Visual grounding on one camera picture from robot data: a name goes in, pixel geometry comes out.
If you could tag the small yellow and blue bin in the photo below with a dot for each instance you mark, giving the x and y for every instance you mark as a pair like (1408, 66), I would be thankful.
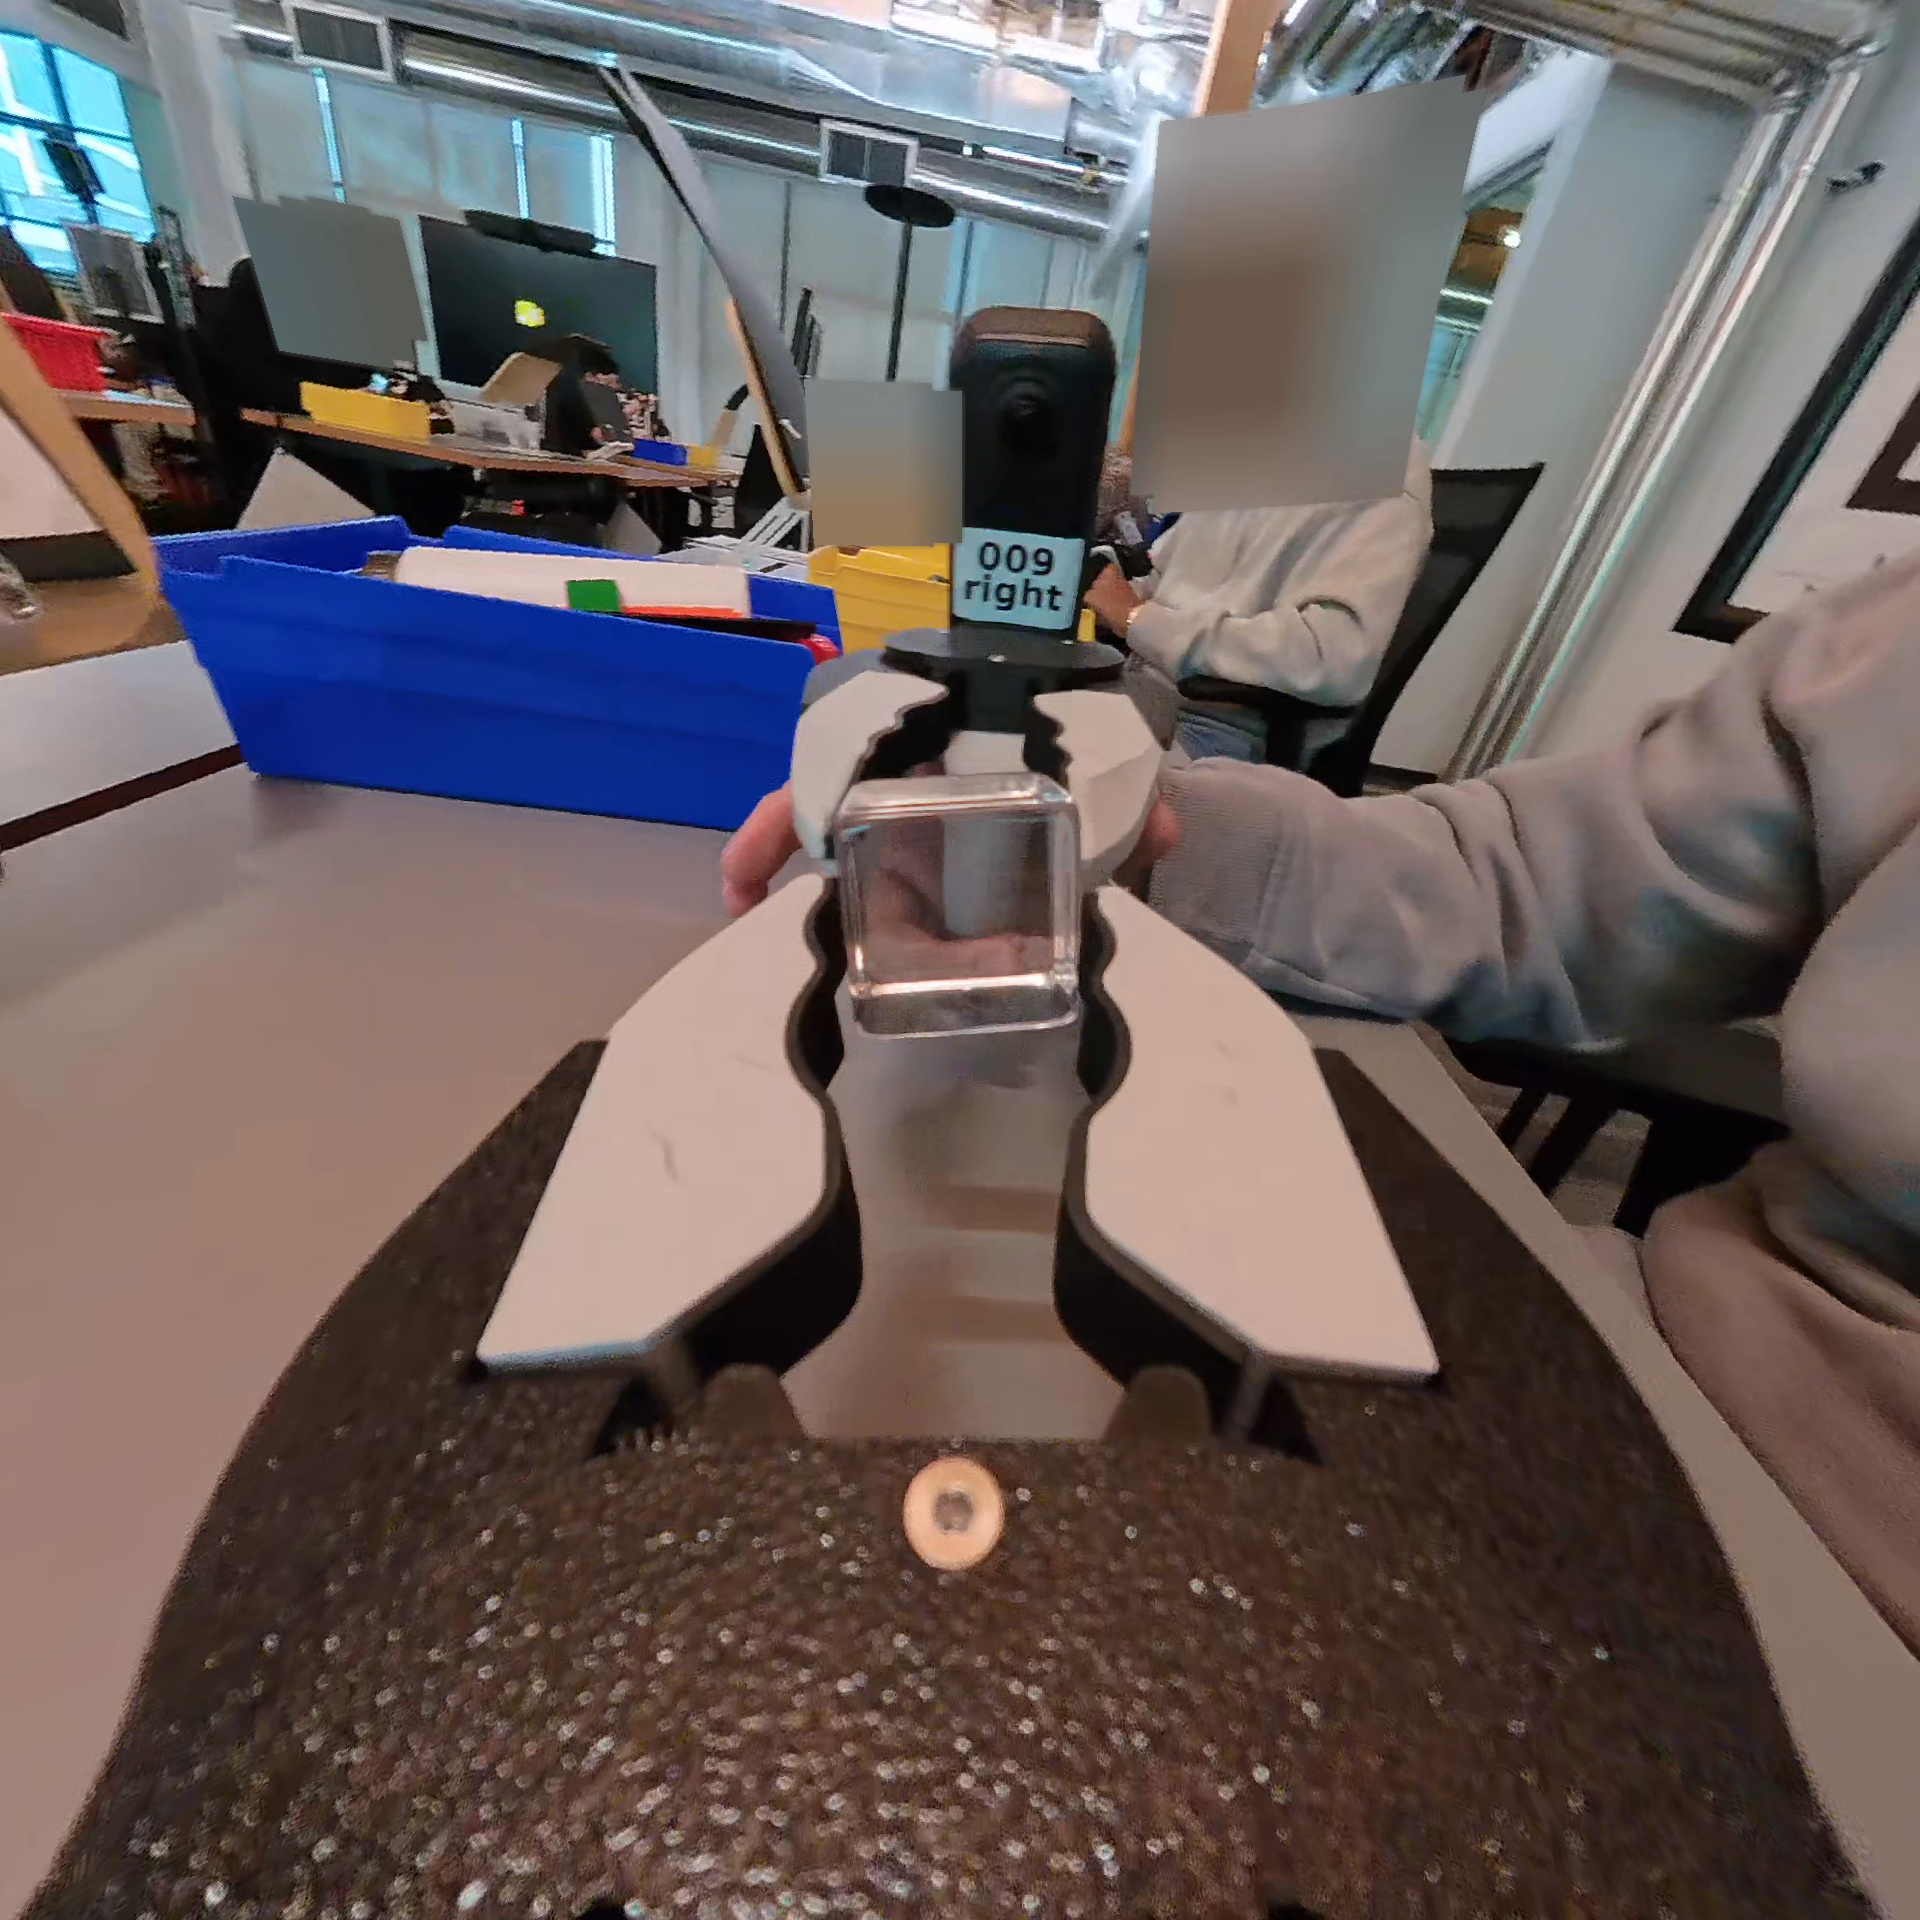
(678, 453)

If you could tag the wooden board stand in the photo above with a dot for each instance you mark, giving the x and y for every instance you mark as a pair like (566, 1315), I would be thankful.
(752, 344)

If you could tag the background wooden desk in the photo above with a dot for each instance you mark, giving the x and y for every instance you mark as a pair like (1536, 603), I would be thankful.
(453, 449)

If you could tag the red plastic bin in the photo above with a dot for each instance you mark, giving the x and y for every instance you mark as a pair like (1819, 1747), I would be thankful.
(53, 350)

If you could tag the flat orange block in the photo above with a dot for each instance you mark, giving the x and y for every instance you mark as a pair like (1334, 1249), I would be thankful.
(692, 610)

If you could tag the wooden document stand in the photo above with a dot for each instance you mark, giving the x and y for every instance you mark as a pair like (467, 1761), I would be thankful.
(74, 497)

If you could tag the grey desk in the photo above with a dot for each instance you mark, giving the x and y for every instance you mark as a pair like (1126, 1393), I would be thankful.
(299, 974)

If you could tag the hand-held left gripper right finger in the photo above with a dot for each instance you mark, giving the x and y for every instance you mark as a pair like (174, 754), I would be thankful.
(1244, 1185)

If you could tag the black monitor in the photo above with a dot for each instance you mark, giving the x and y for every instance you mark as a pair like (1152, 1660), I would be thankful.
(496, 301)

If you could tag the person's right hand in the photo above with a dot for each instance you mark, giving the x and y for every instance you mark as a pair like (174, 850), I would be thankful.
(757, 860)

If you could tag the black mesh office chair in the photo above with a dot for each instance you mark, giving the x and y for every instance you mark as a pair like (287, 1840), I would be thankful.
(1462, 556)

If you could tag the clear acrylic cube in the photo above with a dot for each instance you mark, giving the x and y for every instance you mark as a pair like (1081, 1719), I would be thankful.
(963, 917)

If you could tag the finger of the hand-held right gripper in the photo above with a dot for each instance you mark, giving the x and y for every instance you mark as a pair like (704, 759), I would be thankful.
(1116, 779)
(841, 736)

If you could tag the white tube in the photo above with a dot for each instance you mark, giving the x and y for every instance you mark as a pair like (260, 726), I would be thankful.
(496, 573)

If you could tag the blue plastic bin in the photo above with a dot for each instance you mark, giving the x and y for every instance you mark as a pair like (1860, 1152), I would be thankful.
(496, 707)

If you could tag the silver vertical pipe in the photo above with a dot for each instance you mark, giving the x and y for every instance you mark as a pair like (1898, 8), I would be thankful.
(1651, 405)

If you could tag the thin black stand pole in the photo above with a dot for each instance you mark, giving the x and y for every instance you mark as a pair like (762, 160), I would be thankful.
(907, 286)

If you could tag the large yellow plastic bin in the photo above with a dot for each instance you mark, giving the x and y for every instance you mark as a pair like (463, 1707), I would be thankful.
(883, 599)

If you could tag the person's black chair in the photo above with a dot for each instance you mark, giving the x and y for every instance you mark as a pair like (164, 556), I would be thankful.
(1617, 1094)

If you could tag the person's right forearm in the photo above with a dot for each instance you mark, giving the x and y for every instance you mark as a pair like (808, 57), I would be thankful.
(1500, 882)

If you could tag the black framed wall board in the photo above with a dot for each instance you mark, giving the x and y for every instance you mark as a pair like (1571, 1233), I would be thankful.
(1798, 497)

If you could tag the small green cube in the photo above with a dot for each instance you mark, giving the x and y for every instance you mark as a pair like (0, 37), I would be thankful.
(592, 594)

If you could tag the person's leg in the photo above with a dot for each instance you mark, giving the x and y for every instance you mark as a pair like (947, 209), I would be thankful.
(1798, 1350)

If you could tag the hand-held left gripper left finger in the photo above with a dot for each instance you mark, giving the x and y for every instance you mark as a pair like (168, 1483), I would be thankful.
(678, 1170)

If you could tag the person's grey sweater torso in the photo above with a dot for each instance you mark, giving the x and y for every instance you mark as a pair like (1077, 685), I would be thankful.
(1867, 1049)

